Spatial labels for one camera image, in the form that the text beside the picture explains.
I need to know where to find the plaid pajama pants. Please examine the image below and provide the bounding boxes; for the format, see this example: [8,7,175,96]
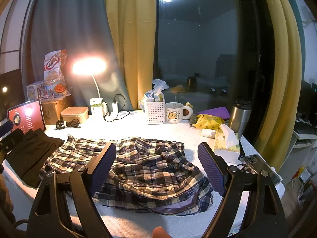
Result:
[39,134,215,216]

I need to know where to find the person's fingertip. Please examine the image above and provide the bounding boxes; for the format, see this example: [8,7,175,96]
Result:
[152,226,172,238]

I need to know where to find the black folded garment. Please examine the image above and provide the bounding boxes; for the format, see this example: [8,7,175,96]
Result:
[6,128,64,189]

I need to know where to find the tablet with red screen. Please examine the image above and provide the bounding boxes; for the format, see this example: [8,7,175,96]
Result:
[7,99,46,134]

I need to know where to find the cardboard box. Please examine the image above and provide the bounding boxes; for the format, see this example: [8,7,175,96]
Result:
[41,96,73,125]

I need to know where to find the black scissors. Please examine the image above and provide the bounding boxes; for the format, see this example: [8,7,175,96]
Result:
[237,141,253,174]

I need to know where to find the beige lidded food container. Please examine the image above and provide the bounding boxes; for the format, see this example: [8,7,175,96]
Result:
[61,106,89,124]

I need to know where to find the orange white chips bag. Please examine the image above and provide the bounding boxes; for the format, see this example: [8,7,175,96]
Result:
[44,49,69,97]

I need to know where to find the yellow tissue pack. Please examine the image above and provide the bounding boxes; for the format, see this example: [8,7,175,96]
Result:
[213,124,240,163]

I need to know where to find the white tube bottle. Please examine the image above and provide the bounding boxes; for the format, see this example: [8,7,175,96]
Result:
[201,128,217,139]

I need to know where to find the green white milk carton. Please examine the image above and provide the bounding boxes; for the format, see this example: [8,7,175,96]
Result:
[90,98,104,118]

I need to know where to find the yellow duck snack bag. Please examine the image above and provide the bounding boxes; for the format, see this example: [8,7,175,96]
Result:
[193,114,225,131]

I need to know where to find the stainless steel tumbler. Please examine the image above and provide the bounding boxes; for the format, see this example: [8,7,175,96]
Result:
[228,100,251,136]

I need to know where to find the purple cloth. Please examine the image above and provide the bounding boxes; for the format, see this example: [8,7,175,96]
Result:
[197,106,230,120]

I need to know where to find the white desk lamp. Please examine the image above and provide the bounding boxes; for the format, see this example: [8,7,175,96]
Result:
[71,56,108,116]

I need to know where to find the white power strip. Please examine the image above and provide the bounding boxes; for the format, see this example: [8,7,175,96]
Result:
[104,110,144,121]

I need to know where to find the white power adapter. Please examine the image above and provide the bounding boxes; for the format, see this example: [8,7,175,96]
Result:
[112,100,119,113]

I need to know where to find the small yellow figurine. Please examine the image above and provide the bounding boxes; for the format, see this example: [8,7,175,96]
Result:
[185,102,193,109]

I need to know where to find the white bear mug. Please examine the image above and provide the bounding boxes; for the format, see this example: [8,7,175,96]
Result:
[165,102,193,124]

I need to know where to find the white perforated plastic basket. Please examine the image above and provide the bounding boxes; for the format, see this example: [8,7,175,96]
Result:
[145,100,165,125]

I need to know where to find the teal curtain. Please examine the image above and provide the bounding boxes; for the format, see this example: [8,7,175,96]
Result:
[21,0,132,110]

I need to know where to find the blue plastic bag roll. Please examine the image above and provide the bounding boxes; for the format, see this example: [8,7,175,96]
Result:
[145,92,155,102]

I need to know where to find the white crumpled tissue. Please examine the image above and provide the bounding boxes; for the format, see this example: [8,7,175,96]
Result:
[152,79,169,95]

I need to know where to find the yellow curtain left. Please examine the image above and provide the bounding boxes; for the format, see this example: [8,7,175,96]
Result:
[105,0,156,109]

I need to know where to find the black coiled cable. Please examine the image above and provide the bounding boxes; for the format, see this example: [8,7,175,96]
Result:
[55,118,81,130]

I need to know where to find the black charger cable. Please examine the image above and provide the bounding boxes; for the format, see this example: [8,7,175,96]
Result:
[103,93,131,123]

